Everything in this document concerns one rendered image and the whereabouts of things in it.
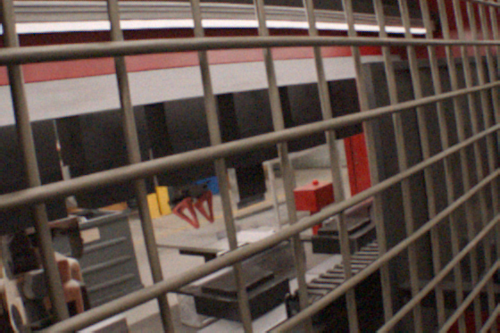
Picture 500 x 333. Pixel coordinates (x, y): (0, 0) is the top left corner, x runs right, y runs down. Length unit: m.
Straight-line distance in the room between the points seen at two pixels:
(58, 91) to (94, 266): 3.08
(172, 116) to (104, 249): 2.96
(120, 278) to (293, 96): 2.88
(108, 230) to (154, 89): 2.98
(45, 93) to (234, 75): 0.47
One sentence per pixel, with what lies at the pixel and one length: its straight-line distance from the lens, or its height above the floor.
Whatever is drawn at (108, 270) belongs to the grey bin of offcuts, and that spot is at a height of 0.32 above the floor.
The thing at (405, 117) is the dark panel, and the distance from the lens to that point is 0.83.
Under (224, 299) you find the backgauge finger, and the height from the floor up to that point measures 1.02.
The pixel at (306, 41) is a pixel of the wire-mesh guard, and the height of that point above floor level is 1.32.
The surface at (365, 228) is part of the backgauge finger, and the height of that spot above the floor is 1.02.
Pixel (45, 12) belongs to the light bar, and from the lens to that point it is 0.73.
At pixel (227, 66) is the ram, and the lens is 1.23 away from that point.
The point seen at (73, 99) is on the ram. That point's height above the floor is 1.37.
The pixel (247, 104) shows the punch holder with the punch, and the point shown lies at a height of 1.31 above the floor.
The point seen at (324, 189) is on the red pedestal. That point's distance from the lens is 3.20.
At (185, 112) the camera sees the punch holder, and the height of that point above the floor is 1.31.
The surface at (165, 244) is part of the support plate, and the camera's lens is 1.43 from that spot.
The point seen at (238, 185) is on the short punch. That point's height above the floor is 1.14.
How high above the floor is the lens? 1.31
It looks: 4 degrees down
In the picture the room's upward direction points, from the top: 9 degrees counter-clockwise
